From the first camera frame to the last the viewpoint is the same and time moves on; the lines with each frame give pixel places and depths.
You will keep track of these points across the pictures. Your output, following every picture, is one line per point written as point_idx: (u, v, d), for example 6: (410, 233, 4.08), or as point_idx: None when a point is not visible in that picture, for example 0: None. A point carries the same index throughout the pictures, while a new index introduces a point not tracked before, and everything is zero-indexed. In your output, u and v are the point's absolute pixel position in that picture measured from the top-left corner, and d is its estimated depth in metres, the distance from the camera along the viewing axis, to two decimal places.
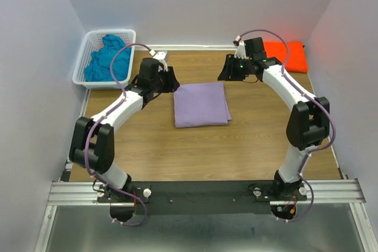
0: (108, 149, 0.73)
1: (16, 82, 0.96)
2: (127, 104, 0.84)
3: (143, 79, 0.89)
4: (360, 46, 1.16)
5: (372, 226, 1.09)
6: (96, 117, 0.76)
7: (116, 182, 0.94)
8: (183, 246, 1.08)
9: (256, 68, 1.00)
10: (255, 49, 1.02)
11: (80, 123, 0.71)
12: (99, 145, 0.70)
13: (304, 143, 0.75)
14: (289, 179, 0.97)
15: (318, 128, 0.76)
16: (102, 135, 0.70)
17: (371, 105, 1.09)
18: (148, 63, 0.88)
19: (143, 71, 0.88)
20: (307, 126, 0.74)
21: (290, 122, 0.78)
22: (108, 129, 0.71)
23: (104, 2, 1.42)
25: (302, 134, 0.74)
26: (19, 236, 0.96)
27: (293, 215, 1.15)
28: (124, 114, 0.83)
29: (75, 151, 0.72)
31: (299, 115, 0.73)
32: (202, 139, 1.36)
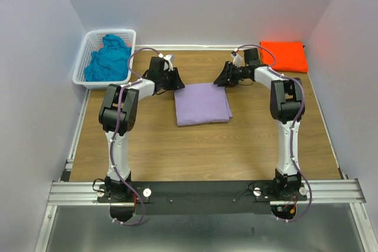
0: (133, 110, 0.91)
1: (16, 82, 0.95)
2: (144, 83, 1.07)
3: (153, 72, 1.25)
4: (360, 46, 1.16)
5: (372, 226, 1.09)
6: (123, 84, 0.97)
7: (123, 169, 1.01)
8: (183, 246, 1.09)
9: (250, 72, 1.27)
10: (250, 55, 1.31)
11: (111, 87, 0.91)
12: (129, 104, 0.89)
13: (282, 115, 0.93)
14: (283, 169, 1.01)
15: (295, 102, 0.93)
16: (130, 95, 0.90)
17: (371, 105, 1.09)
18: (157, 59, 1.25)
19: (153, 65, 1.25)
20: (283, 99, 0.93)
21: (271, 101, 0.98)
22: (135, 91, 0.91)
23: (104, 2, 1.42)
25: (279, 107, 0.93)
26: (19, 236, 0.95)
27: (293, 215, 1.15)
28: (143, 90, 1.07)
29: (105, 110, 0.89)
31: (275, 89, 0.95)
32: (202, 139, 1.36)
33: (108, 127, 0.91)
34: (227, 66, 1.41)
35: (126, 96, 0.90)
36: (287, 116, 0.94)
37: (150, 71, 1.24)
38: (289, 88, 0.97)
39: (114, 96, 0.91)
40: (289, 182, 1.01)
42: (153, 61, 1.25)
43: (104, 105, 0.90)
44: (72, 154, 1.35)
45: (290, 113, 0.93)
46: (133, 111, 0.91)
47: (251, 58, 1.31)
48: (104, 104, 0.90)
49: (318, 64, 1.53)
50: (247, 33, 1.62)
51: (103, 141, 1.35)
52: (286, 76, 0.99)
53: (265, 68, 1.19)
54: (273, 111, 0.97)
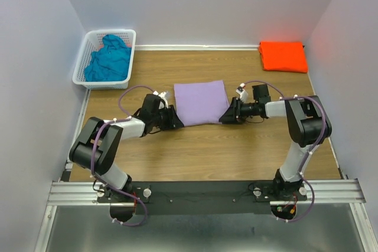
0: (113, 150, 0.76)
1: (16, 84, 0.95)
2: (133, 122, 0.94)
3: (146, 111, 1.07)
4: (360, 46, 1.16)
5: (372, 226, 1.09)
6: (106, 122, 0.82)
7: (117, 183, 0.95)
8: (183, 247, 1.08)
9: (261, 110, 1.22)
10: (261, 92, 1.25)
11: (91, 122, 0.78)
12: (108, 142, 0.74)
13: (304, 138, 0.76)
14: (289, 177, 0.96)
15: (317, 121, 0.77)
16: (111, 133, 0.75)
17: (371, 105, 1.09)
18: (152, 98, 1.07)
19: (146, 104, 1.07)
20: (303, 118, 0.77)
21: (290, 122, 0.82)
22: (117, 129, 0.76)
23: (104, 1, 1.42)
25: (300, 127, 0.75)
26: (18, 236, 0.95)
27: (293, 215, 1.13)
28: (130, 127, 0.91)
29: (79, 147, 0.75)
31: (292, 108, 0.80)
32: (202, 139, 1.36)
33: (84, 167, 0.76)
34: (235, 102, 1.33)
35: (107, 133, 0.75)
36: (310, 139, 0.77)
37: (143, 110, 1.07)
38: (306, 108, 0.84)
39: (93, 130, 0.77)
40: (289, 183, 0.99)
42: (146, 98, 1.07)
43: (80, 140, 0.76)
44: None
45: (314, 136, 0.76)
46: (113, 151, 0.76)
47: (262, 94, 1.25)
48: (78, 140, 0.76)
49: (318, 64, 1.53)
50: (247, 33, 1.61)
51: None
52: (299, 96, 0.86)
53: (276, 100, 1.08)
54: (292, 133, 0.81)
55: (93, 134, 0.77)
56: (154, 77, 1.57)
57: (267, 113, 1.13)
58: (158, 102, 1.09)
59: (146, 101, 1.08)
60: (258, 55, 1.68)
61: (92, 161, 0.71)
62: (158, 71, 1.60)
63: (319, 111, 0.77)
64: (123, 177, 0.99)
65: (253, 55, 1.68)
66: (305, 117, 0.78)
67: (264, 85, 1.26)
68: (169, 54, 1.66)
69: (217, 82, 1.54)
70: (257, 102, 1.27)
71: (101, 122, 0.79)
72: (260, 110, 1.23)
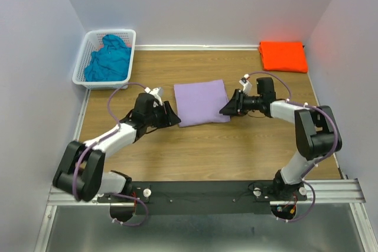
0: (98, 176, 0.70)
1: (15, 83, 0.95)
2: (121, 134, 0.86)
3: (138, 114, 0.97)
4: (360, 46, 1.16)
5: (372, 226, 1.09)
6: (88, 143, 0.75)
7: (114, 189, 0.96)
8: (183, 247, 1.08)
9: (264, 108, 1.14)
10: (266, 88, 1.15)
11: (72, 147, 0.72)
12: (89, 170, 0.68)
13: (312, 153, 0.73)
14: (290, 181, 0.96)
15: (326, 136, 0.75)
16: (93, 160, 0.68)
17: (371, 105, 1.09)
18: (143, 99, 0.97)
19: (139, 105, 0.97)
20: (313, 133, 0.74)
21: (297, 134, 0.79)
22: (100, 154, 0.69)
23: (104, 1, 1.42)
25: (310, 142, 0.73)
26: (18, 236, 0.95)
27: (293, 215, 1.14)
28: (117, 142, 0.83)
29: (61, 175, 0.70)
31: (302, 121, 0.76)
32: (202, 139, 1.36)
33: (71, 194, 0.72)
34: (237, 94, 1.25)
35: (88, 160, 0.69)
36: (318, 153, 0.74)
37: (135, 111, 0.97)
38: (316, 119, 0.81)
39: (75, 154, 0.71)
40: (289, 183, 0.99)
42: (138, 100, 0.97)
43: (61, 168, 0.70)
44: None
45: (323, 151, 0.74)
46: (97, 177, 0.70)
47: (267, 91, 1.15)
48: (60, 168, 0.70)
49: (318, 64, 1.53)
50: (247, 33, 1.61)
51: None
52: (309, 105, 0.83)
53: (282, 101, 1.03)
54: (299, 146, 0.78)
55: (75, 159, 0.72)
56: (154, 77, 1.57)
57: (272, 113, 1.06)
58: (152, 102, 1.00)
59: (137, 102, 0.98)
60: (258, 55, 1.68)
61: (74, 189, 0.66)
62: (158, 71, 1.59)
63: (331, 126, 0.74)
64: (121, 182, 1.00)
65: (253, 55, 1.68)
66: (314, 130, 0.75)
67: (270, 81, 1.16)
68: (169, 54, 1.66)
69: (217, 82, 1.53)
70: (260, 97, 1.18)
71: (83, 146, 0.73)
72: (263, 107, 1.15)
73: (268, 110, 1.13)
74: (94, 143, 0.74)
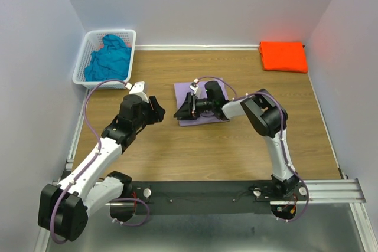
0: (78, 218, 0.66)
1: (16, 83, 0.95)
2: (104, 157, 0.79)
3: (124, 120, 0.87)
4: (361, 46, 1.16)
5: (372, 226, 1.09)
6: (64, 185, 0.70)
7: (115, 194, 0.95)
8: (183, 247, 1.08)
9: (219, 115, 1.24)
10: (217, 96, 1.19)
11: (46, 193, 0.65)
12: (68, 217, 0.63)
13: (269, 128, 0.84)
14: (282, 176, 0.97)
15: (273, 111, 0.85)
16: (68, 207, 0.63)
17: (371, 105, 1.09)
18: (129, 104, 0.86)
19: (124, 111, 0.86)
20: (260, 113, 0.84)
21: (251, 121, 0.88)
22: (75, 200, 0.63)
23: (104, 1, 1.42)
25: (263, 122, 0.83)
26: (18, 236, 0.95)
27: (293, 215, 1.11)
28: (98, 170, 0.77)
29: (43, 221, 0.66)
31: (248, 107, 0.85)
32: (202, 139, 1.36)
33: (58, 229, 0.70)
34: (189, 98, 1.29)
35: (65, 207, 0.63)
36: (274, 127, 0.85)
37: (121, 118, 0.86)
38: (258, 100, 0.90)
39: (51, 200, 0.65)
40: (287, 182, 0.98)
42: (123, 104, 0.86)
43: (42, 215, 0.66)
44: (72, 154, 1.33)
45: (276, 124, 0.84)
46: (78, 219, 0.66)
47: (217, 98, 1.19)
48: (41, 214, 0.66)
49: (318, 64, 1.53)
50: (247, 33, 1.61)
51: None
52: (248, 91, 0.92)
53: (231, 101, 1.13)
54: (257, 128, 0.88)
55: (53, 205, 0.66)
56: (154, 76, 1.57)
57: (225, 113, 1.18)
58: (139, 106, 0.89)
59: (123, 108, 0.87)
60: (258, 55, 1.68)
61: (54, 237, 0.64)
62: (158, 71, 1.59)
63: (271, 100, 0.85)
64: (119, 188, 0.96)
65: (254, 55, 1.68)
66: (261, 111, 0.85)
67: (218, 87, 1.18)
68: (169, 54, 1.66)
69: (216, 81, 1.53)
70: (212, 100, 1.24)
71: (58, 190, 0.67)
72: (218, 114, 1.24)
73: (222, 115, 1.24)
74: (69, 187, 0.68)
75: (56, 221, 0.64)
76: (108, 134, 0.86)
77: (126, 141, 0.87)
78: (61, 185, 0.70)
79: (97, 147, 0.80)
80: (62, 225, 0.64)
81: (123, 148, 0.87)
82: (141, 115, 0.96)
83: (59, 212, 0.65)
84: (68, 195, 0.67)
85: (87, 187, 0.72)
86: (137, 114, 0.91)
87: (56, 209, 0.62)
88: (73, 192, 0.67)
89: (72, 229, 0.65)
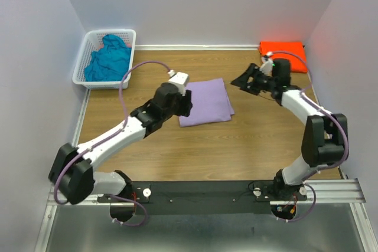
0: (84, 185, 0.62)
1: (16, 83, 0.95)
2: (125, 135, 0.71)
3: (156, 107, 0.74)
4: (361, 46, 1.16)
5: (372, 226, 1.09)
6: (81, 149, 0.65)
7: (114, 189, 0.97)
8: (183, 247, 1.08)
9: (276, 94, 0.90)
10: (282, 71, 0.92)
11: (63, 150, 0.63)
12: (75, 180, 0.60)
13: (317, 162, 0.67)
14: (290, 182, 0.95)
15: (334, 146, 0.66)
16: (78, 172, 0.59)
17: (371, 105, 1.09)
18: (166, 90, 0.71)
19: (157, 97, 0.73)
20: (321, 141, 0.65)
21: (304, 139, 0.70)
22: (86, 167, 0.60)
23: (104, 1, 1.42)
25: (315, 151, 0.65)
26: (18, 236, 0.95)
27: (293, 215, 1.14)
28: (116, 147, 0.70)
29: (52, 176, 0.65)
31: (312, 128, 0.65)
32: (202, 138, 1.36)
33: None
34: (251, 69, 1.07)
35: (75, 170, 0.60)
36: (323, 162, 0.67)
37: (153, 103, 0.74)
38: (328, 125, 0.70)
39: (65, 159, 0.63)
40: (289, 185, 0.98)
42: (159, 90, 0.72)
43: (52, 170, 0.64)
44: None
45: (328, 160, 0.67)
46: (84, 186, 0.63)
47: (282, 75, 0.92)
48: (52, 169, 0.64)
49: (318, 64, 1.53)
50: (247, 33, 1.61)
51: None
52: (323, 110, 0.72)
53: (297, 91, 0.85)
54: (304, 150, 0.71)
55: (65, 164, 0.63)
56: (154, 76, 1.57)
57: (280, 100, 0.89)
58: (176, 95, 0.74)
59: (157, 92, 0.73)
60: (258, 55, 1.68)
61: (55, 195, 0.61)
62: (158, 71, 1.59)
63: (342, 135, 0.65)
64: (120, 185, 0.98)
65: (254, 55, 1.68)
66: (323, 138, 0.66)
67: (288, 62, 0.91)
68: (169, 54, 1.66)
69: (216, 81, 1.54)
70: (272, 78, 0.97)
71: (75, 151, 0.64)
72: (274, 92, 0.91)
73: (279, 97, 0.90)
74: (84, 152, 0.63)
75: (63, 180, 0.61)
76: (137, 115, 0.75)
77: (150, 128, 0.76)
78: (78, 147, 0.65)
79: (122, 123, 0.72)
80: (67, 187, 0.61)
81: (145, 133, 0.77)
82: (179, 99, 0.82)
83: (68, 173, 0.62)
84: (81, 159, 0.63)
85: (101, 159, 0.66)
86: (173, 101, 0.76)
87: (65, 169, 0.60)
88: (86, 159, 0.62)
89: (74, 195, 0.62)
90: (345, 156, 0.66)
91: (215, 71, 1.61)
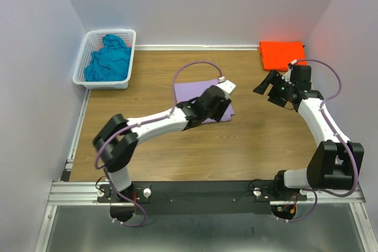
0: (124, 156, 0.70)
1: (16, 83, 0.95)
2: (170, 122, 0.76)
3: (201, 105, 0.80)
4: (361, 46, 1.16)
5: (372, 226, 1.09)
6: (131, 123, 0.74)
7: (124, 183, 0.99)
8: (183, 247, 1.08)
9: (294, 97, 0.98)
10: (302, 75, 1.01)
11: (116, 120, 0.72)
12: (119, 150, 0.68)
13: (321, 186, 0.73)
14: (290, 186, 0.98)
15: (343, 176, 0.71)
16: (126, 142, 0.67)
17: (372, 105, 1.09)
18: (214, 92, 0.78)
19: (204, 95, 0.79)
20: (330, 169, 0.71)
21: (314, 160, 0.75)
22: (133, 139, 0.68)
23: (104, 1, 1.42)
25: (321, 177, 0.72)
26: (18, 236, 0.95)
27: (293, 215, 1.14)
28: (159, 130, 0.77)
29: (98, 141, 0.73)
31: (325, 156, 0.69)
32: (202, 139, 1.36)
33: None
34: (272, 75, 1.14)
35: (122, 140, 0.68)
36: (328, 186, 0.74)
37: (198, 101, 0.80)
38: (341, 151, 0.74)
39: (116, 127, 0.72)
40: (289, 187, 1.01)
42: (208, 90, 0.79)
43: (101, 135, 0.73)
44: (72, 154, 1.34)
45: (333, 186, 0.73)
46: (124, 157, 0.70)
47: (300, 79, 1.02)
48: (100, 134, 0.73)
49: (318, 64, 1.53)
50: (247, 33, 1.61)
51: None
52: (339, 137, 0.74)
53: (318, 103, 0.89)
54: (312, 170, 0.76)
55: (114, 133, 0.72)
56: (154, 76, 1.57)
57: (299, 107, 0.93)
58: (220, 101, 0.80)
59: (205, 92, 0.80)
60: (258, 55, 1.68)
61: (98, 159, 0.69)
62: (159, 71, 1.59)
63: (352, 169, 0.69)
64: (127, 182, 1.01)
65: (253, 55, 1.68)
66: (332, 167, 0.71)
67: (308, 68, 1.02)
68: (169, 54, 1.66)
69: (216, 82, 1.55)
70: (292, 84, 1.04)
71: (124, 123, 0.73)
72: (293, 95, 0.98)
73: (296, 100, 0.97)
74: (133, 126, 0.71)
75: (108, 147, 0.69)
76: (181, 108, 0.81)
77: (190, 123, 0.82)
78: (129, 121, 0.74)
79: (169, 110, 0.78)
80: (108, 155, 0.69)
81: (184, 126, 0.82)
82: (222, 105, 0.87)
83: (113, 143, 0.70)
84: (129, 131, 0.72)
85: (144, 137, 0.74)
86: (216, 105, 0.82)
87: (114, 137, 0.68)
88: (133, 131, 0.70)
89: (114, 163, 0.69)
90: (351, 188, 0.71)
91: (215, 71, 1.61)
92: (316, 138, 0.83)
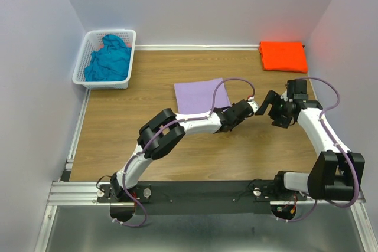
0: (169, 147, 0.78)
1: (16, 83, 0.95)
2: (208, 122, 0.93)
3: (233, 113, 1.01)
4: (362, 46, 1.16)
5: (372, 226, 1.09)
6: (178, 117, 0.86)
7: (134, 182, 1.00)
8: (183, 247, 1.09)
9: (294, 107, 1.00)
10: (299, 87, 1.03)
11: (166, 113, 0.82)
12: (166, 140, 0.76)
13: (322, 196, 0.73)
14: (289, 187, 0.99)
15: (345, 186, 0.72)
16: (173, 133, 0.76)
17: (373, 105, 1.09)
18: (245, 104, 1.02)
19: (237, 106, 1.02)
20: (331, 180, 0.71)
21: (314, 171, 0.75)
22: (180, 131, 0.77)
23: (104, 1, 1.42)
25: (323, 188, 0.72)
26: (19, 236, 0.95)
27: (293, 215, 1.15)
28: (199, 127, 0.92)
29: (146, 128, 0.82)
31: (325, 167, 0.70)
32: (202, 139, 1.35)
33: (140, 142, 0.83)
34: (270, 96, 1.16)
35: (170, 132, 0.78)
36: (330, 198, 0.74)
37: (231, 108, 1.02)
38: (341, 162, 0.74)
39: (165, 120, 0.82)
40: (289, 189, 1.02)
42: (241, 101, 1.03)
43: (149, 124, 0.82)
44: (72, 154, 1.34)
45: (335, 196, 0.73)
46: (169, 147, 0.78)
47: (299, 90, 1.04)
48: (149, 122, 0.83)
49: (319, 64, 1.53)
50: (247, 33, 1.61)
51: (103, 141, 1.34)
52: (339, 147, 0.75)
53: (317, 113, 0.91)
54: (312, 180, 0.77)
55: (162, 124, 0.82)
56: (154, 76, 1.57)
57: (299, 117, 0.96)
58: (248, 113, 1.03)
59: (237, 104, 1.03)
60: (258, 55, 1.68)
61: (147, 144, 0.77)
62: (158, 71, 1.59)
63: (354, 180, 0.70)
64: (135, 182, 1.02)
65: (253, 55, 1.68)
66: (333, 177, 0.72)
67: (303, 80, 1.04)
68: (169, 54, 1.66)
69: (216, 81, 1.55)
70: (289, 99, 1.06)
71: (172, 117, 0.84)
72: (292, 105, 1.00)
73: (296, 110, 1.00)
74: (182, 120, 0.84)
75: (157, 137, 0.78)
76: (216, 113, 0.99)
77: (222, 127, 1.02)
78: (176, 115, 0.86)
79: (208, 113, 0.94)
80: (156, 144, 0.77)
81: (217, 129, 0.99)
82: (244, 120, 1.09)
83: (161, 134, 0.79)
84: (176, 124, 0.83)
85: (187, 131, 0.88)
86: (242, 117, 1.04)
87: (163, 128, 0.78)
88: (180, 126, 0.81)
89: (159, 151, 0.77)
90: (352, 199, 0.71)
91: (215, 71, 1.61)
92: (316, 148, 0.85)
